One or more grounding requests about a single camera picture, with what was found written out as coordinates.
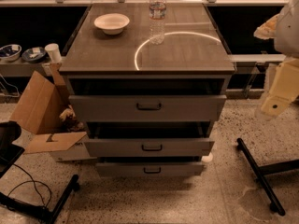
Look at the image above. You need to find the grey bottom drawer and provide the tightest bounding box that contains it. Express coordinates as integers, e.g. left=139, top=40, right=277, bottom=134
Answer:
left=95, top=162, right=204, bottom=176

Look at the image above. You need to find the grey drawer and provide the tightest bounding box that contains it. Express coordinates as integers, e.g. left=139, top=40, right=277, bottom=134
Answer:
left=69, top=95, right=226, bottom=122
left=95, top=162, right=204, bottom=176
left=85, top=138, right=214, bottom=157

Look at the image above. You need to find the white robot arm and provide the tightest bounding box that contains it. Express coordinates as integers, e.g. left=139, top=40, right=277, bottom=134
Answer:
left=253, top=0, right=299, bottom=120

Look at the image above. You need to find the grey drawer cabinet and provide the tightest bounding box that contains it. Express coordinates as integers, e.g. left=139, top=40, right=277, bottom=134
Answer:
left=60, top=4, right=235, bottom=163

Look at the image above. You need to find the grey middle drawer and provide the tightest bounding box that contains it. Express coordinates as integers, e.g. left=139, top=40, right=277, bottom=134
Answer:
left=85, top=138, right=214, bottom=157

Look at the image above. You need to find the grey top drawer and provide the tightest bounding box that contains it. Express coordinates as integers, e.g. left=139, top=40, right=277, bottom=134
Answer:
left=69, top=95, right=226, bottom=122

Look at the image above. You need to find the open cardboard box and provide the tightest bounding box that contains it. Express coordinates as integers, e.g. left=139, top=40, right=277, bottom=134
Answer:
left=10, top=63, right=92, bottom=161

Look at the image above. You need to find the grey side shelf right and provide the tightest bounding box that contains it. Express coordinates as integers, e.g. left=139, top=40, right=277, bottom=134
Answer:
left=229, top=54, right=285, bottom=74

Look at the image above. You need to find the grey side shelf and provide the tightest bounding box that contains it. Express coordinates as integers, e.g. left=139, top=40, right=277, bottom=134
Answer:
left=0, top=58, right=62, bottom=77
left=229, top=54, right=285, bottom=74

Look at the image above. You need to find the black stand base right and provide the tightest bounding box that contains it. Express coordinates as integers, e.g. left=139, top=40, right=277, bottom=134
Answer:
left=236, top=138, right=299, bottom=216

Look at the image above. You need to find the black stand base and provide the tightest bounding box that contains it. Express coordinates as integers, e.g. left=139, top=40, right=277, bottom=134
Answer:
left=0, top=121, right=79, bottom=224
left=236, top=138, right=299, bottom=216

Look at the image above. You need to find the white cabinet caster wheel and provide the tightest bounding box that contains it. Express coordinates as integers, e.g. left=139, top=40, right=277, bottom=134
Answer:
left=201, top=152, right=213, bottom=163

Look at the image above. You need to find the clear plastic water bottle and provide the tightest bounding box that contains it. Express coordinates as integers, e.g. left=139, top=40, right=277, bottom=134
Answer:
left=149, top=0, right=166, bottom=45

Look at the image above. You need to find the white bowl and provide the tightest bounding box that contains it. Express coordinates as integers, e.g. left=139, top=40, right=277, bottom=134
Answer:
left=94, top=13, right=130, bottom=35

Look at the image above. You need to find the white paper cup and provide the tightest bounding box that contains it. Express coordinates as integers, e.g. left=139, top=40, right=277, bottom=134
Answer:
left=45, top=43, right=62, bottom=63

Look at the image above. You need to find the blue patterned bowl right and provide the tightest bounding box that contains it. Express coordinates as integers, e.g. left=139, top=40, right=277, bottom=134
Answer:
left=21, top=47, right=46, bottom=63

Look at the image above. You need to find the blue patterned bowl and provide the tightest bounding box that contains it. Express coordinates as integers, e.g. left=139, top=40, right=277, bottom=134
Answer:
left=0, top=44, right=21, bottom=62
left=21, top=47, right=46, bottom=63

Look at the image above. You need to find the grey side shelf left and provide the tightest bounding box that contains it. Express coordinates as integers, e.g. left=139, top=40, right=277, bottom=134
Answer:
left=0, top=58, right=62, bottom=77

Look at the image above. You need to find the blue patterned bowl left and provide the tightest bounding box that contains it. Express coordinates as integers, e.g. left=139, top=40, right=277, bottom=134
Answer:
left=0, top=44, right=21, bottom=62

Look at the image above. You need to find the black stand base left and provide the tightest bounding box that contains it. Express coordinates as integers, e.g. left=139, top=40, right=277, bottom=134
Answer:
left=0, top=121, right=79, bottom=224

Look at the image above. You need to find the black cable on floor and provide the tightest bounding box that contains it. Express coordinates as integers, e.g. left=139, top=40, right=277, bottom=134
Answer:
left=7, top=162, right=52, bottom=208

